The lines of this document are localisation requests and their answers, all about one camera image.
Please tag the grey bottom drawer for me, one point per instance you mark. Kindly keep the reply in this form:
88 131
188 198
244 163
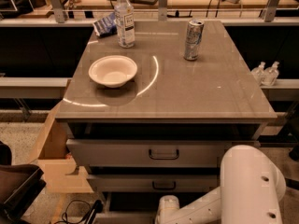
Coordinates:
124 218

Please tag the grey drawer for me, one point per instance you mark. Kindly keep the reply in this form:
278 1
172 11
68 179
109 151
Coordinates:
124 218
153 183
147 153

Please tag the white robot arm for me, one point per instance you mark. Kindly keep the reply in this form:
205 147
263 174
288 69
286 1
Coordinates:
251 187

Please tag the grey drawer cabinet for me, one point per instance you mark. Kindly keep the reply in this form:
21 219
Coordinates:
214 98

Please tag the grey top drawer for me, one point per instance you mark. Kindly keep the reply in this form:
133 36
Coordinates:
147 153

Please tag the grey middle drawer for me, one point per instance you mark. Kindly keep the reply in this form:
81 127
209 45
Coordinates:
153 183

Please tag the white bowl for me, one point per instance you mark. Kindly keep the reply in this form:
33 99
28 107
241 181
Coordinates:
113 71

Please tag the silver drink can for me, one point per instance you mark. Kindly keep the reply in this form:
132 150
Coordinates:
193 39

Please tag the blue white snack bag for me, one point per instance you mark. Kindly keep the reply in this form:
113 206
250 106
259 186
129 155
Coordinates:
105 26

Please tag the clear plastic water bottle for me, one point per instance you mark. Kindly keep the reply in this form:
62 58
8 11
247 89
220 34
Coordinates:
124 20

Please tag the cardboard box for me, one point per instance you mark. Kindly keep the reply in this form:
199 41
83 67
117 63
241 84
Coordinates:
61 173

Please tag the clear pump bottle left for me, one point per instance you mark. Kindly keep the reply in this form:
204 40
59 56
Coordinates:
258 72

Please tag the black bin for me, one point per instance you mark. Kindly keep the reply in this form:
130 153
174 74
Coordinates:
19 186

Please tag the office chair base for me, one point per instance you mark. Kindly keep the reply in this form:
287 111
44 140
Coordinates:
293 184

